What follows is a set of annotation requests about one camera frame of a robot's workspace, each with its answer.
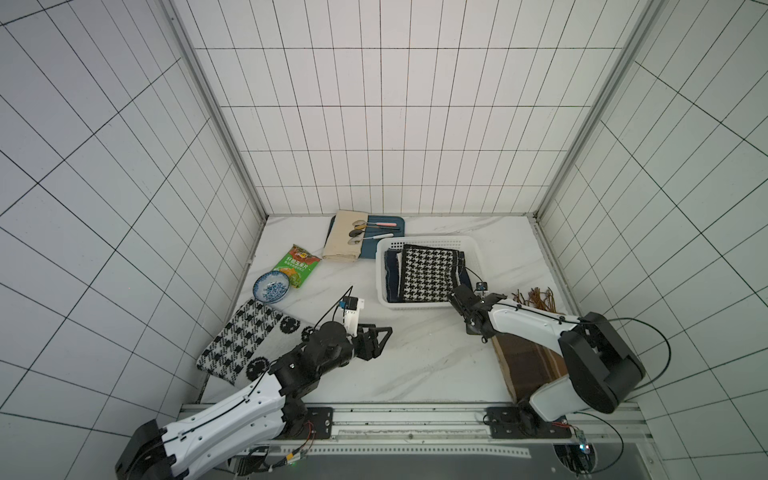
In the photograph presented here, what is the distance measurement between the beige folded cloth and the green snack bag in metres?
0.05

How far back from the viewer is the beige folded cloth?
41.5 inches

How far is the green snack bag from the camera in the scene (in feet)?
3.34

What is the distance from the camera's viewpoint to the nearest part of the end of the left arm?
57 cm

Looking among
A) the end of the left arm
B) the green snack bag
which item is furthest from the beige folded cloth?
the end of the left arm

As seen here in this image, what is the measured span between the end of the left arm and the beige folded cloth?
0.40 meters
